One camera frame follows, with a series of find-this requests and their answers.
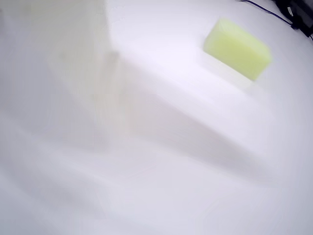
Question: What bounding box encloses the black power cable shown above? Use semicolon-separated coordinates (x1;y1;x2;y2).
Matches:
235;0;300;30

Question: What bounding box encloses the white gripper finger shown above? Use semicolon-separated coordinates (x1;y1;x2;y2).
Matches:
0;0;128;153

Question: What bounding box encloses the pale yellow foam sponge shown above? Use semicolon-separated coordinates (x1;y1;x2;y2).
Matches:
203;17;273;81

